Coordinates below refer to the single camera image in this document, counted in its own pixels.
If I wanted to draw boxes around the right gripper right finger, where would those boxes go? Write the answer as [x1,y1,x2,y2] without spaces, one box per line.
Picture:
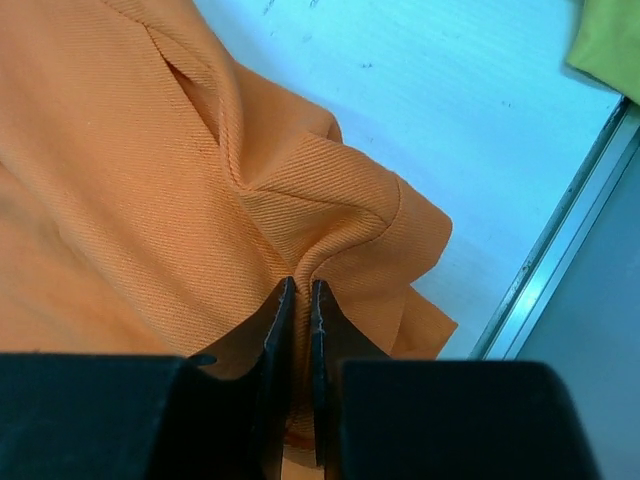
[310,280,600,479]

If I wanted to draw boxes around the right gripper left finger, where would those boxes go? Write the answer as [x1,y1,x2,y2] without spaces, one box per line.
[1,278,295,479]

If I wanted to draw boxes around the orange trousers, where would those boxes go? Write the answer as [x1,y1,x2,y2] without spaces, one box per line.
[1,1,456,479]

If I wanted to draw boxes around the yellow-green folded trousers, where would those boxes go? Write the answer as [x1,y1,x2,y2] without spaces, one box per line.
[567,0,639,105]

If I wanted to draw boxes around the aluminium rail frame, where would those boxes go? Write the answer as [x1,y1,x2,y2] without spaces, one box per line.
[469,97,639,360]

